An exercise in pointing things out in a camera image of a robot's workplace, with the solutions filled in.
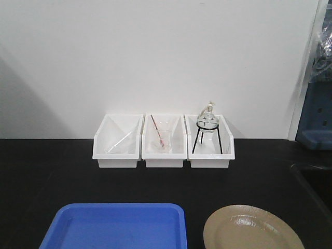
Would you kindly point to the blue plastic tray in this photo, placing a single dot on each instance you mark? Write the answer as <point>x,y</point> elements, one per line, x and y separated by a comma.
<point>117,225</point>

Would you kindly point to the beige plate with black rim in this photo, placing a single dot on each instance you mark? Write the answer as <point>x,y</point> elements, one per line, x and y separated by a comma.
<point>245,226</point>

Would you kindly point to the middle white storage bin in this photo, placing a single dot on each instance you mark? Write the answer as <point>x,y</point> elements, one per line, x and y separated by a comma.
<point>149,145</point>

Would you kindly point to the white storage bin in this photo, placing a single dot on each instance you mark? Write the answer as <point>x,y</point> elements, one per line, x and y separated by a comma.
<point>149,145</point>
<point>208,154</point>
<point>112,128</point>

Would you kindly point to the clear glass beaker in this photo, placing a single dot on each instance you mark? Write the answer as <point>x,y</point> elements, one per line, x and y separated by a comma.
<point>166,134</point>

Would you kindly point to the clear glass rod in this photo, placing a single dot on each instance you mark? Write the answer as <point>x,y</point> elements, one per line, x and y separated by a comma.
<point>122,145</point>

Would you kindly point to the round glass flask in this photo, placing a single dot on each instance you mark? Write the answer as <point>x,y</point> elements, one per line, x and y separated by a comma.
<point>207,122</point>

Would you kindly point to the right white storage bin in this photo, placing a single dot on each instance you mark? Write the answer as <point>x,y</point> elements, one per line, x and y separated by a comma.
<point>208,154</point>

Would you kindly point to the left white storage bin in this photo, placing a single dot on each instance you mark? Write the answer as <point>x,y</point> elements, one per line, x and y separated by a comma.
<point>112,128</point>

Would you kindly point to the blue plastic crate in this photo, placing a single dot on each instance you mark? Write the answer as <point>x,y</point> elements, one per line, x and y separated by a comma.
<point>314,130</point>

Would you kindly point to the black wire tripod stand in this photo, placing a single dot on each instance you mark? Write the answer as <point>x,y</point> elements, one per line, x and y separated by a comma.
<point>198,137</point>

